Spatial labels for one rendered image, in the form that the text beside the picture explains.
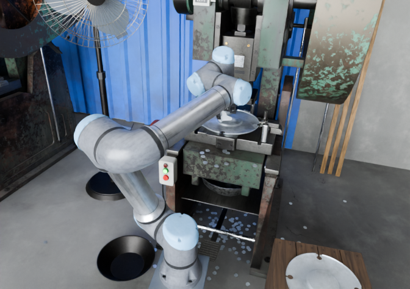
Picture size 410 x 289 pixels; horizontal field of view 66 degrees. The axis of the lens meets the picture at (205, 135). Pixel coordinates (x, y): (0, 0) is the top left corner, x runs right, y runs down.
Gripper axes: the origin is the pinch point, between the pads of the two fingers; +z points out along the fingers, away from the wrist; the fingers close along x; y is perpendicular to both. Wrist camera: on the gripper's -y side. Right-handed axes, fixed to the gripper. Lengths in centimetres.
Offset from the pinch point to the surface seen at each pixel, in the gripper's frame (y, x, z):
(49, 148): -148, 28, 95
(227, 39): -2.5, 32.7, -16.9
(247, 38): 6.1, 32.8, -18.2
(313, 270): 46, -42, 37
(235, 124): 5.0, 9.5, 13.1
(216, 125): -3.5, 6.7, 12.4
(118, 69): -127, 123, 91
